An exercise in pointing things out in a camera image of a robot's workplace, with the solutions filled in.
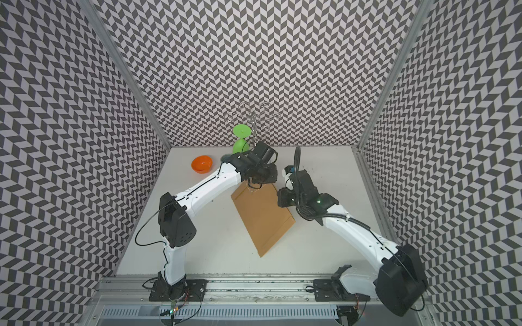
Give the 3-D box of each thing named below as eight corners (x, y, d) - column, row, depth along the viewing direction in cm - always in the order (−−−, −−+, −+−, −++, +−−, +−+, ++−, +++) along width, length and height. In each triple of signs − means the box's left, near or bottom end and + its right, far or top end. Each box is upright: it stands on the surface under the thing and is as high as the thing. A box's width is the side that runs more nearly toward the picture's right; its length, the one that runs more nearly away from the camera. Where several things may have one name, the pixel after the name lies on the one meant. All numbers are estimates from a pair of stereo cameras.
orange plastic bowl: (191, 170, 108) (187, 164, 104) (199, 159, 113) (196, 153, 109) (206, 175, 106) (203, 168, 102) (213, 164, 112) (211, 157, 107)
